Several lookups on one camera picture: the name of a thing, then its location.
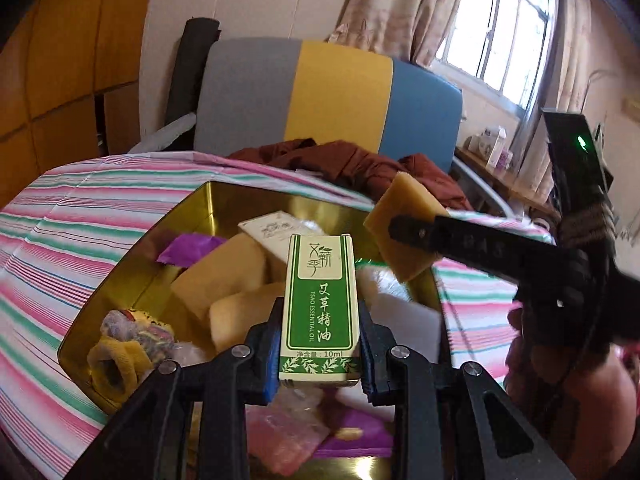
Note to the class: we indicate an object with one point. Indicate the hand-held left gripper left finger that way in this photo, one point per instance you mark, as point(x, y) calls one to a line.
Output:
point(272, 355)

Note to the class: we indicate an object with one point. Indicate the white carton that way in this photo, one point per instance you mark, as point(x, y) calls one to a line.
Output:
point(496, 147)

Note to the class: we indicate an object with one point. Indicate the gold tin box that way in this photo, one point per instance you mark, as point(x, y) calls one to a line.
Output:
point(200, 210)

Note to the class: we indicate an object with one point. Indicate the purple box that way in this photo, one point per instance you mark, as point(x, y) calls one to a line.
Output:
point(506, 160)

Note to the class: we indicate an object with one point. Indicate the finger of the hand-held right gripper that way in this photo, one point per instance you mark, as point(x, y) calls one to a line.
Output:
point(475, 245)

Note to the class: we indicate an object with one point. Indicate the yellow sponge block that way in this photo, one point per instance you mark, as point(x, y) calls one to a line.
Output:
point(220, 275)
point(400, 195)
point(245, 317)

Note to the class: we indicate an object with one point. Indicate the reddish brown cloth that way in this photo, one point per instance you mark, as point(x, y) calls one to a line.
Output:
point(350, 165)

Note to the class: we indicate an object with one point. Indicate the small green box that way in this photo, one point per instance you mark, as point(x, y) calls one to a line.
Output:
point(320, 310)

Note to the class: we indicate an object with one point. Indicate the window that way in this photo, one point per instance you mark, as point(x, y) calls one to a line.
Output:
point(500, 25)

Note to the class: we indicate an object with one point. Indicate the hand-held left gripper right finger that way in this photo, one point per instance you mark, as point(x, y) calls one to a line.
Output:
point(368, 360)

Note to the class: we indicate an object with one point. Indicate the grey yellow blue chair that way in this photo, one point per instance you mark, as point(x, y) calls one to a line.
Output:
point(340, 95)

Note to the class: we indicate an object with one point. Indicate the plain purple packet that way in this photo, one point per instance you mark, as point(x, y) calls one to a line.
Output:
point(360, 435)
point(192, 249)

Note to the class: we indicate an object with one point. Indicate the cream cardboard box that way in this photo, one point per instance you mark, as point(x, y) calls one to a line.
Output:
point(270, 232)

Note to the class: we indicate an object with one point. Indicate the yellow knitted cloth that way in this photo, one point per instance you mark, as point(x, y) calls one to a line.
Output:
point(117, 370)

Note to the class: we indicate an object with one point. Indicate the beige patterned curtain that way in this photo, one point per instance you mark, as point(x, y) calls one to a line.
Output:
point(560, 85)
point(400, 5)

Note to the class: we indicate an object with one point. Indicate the white plastic wrapper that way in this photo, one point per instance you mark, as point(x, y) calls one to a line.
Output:
point(190, 354)

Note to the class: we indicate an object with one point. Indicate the striped bed sheet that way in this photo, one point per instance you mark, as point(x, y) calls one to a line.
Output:
point(50, 240)

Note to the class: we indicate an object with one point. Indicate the pink packet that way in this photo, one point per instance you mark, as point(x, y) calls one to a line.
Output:
point(285, 440)

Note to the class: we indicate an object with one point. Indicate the grey bed rail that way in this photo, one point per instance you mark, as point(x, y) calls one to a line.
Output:
point(480, 185)

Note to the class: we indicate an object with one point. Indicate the wooden desk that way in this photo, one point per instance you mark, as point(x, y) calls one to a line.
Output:
point(505, 185)

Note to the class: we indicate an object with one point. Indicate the printed purple packet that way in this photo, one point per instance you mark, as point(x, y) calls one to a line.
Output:
point(135, 327)

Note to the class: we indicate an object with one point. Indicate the wooden wardrobe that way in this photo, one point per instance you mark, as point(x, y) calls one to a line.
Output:
point(60, 60)

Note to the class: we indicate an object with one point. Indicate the person's right hand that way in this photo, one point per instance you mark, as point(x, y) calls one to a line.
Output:
point(590, 410)

